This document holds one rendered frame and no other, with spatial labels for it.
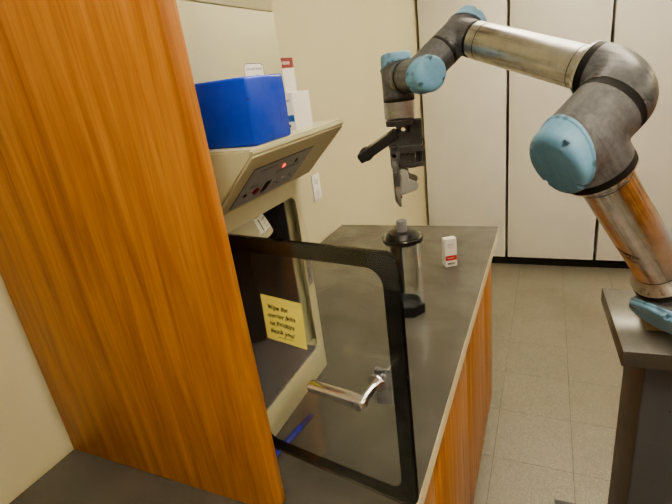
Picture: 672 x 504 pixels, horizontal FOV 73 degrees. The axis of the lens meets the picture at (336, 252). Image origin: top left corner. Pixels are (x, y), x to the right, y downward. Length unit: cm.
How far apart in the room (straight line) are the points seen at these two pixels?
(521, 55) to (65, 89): 76
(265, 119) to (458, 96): 307
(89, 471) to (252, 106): 76
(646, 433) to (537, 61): 94
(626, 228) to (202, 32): 76
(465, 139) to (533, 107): 51
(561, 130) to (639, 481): 102
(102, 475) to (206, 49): 79
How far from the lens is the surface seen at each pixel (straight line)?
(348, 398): 60
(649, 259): 99
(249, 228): 86
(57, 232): 81
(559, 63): 96
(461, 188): 378
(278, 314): 68
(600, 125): 82
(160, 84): 59
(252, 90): 65
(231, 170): 65
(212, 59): 78
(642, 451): 148
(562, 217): 380
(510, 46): 102
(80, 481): 107
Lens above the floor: 158
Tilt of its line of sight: 21 degrees down
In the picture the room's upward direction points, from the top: 8 degrees counter-clockwise
